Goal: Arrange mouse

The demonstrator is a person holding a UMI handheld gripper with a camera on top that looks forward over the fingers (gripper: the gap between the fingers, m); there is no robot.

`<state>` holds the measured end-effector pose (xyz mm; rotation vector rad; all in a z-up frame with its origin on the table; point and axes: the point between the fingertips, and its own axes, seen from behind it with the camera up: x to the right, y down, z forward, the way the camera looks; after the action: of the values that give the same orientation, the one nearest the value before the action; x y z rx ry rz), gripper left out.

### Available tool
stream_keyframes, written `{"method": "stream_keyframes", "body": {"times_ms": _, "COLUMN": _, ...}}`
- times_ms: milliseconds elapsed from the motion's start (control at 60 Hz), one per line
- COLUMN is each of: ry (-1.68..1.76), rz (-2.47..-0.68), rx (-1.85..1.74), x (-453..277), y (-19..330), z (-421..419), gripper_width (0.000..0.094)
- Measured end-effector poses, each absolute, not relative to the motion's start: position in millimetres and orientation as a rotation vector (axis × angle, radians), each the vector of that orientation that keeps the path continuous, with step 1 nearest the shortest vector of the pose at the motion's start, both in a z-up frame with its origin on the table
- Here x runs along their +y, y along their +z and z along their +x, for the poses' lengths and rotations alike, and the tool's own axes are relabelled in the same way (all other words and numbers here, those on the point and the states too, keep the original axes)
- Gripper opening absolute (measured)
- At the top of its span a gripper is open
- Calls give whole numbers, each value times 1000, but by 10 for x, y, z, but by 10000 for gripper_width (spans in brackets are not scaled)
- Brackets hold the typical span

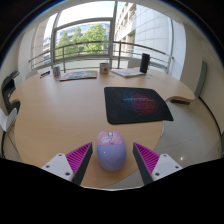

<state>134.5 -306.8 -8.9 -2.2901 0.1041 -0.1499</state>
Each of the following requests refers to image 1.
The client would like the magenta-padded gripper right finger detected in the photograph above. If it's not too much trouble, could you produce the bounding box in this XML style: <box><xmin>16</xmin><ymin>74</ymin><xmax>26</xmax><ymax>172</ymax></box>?
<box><xmin>132</xmin><ymin>142</ymin><xmax>184</xmax><ymax>186</ymax></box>

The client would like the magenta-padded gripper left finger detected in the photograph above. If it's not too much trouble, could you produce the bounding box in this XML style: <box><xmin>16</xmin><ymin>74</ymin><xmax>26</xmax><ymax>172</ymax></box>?
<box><xmin>41</xmin><ymin>142</ymin><xmax>94</xmax><ymax>186</ymax></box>

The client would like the pink and lilac computer mouse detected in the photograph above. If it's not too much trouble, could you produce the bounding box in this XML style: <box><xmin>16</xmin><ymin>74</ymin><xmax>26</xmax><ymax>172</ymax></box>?
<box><xmin>96</xmin><ymin>130</ymin><xmax>127</xmax><ymax>172</ymax></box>

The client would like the black mouse pad, red-blue print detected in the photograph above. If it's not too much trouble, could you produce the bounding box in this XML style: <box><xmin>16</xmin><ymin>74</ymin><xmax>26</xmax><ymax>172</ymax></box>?
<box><xmin>103</xmin><ymin>86</ymin><xmax>174</xmax><ymax>125</ymax></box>

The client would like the white chair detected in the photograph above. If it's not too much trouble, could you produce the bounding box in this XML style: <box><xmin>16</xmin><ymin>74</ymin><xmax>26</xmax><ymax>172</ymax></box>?
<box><xmin>24</xmin><ymin>69</ymin><xmax>39</xmax><ymax>81</ymax></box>
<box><xmin>0</xmin><ymin>107</ymin><xmax>18</xmax><ymax>133</ymax></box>
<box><xmin>126</xmin><ymin>57</ymin><xmax>143</xmax><ymax>70</ymax></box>

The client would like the black printer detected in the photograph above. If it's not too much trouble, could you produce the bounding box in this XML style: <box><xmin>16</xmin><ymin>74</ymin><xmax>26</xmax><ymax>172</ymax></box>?
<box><xmin>0</xmin><ymin>70</ymin><xmax>22</xmax><ymax>115</ymax></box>

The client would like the red and dark magazine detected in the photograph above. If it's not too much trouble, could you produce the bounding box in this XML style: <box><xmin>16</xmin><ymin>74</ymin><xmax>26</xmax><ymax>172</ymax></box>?
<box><xmin>59</xmin><ymin>70</ymin><xmax>99</xmax><ymax>82</ymax></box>

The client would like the dark blue pen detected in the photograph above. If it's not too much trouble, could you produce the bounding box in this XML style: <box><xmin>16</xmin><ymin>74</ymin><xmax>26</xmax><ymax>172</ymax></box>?
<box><xmin>39</xmin><ymin>70</ymin><xmax>52</xmax><ymax>79</ymax></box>

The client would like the grey door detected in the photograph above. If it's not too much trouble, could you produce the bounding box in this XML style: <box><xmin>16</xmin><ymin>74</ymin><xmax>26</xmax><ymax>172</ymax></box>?
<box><xmin>194</xmin><ymin>60</ymin><xmax>208</xmax><ymax>98</ymax></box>

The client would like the light blue open booklet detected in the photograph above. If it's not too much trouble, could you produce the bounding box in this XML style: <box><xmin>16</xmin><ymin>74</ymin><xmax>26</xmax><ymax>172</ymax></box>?
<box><xmin>110</xmin><ymin>68</ymin><xmax>146</xmax><ymax>78</ymax></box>

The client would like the black cylindrical speaker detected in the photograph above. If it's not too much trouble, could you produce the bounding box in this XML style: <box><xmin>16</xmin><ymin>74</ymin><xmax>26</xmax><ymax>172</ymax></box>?
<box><xmin>139</xmin><ymin>52</ymin><xmax>151</xmax><ymax>74</ymax></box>

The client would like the metal balcony railing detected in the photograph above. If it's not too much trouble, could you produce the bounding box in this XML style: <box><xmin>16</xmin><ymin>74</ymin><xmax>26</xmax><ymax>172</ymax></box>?
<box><xmin>28</xmin><ymin>40</ymin><xmax>175</xmax><ymax>73</ymax></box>

